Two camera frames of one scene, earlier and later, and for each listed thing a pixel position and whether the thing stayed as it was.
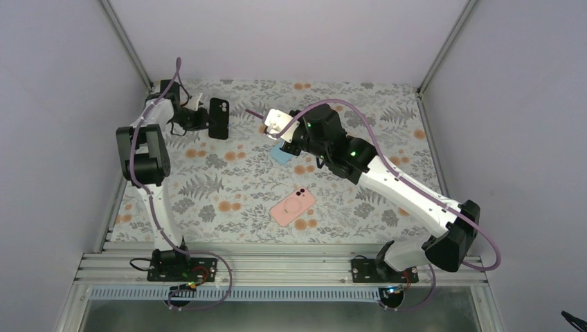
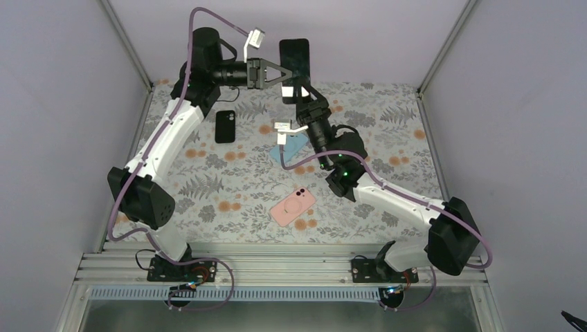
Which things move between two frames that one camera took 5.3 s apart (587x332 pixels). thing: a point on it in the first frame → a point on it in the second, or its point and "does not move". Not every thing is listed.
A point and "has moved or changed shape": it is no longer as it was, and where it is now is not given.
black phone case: [219, 118] has moved or changed shape
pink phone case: [284, 211] does not move
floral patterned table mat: [244, 189] does not move
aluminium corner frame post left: [122, 34] does not move
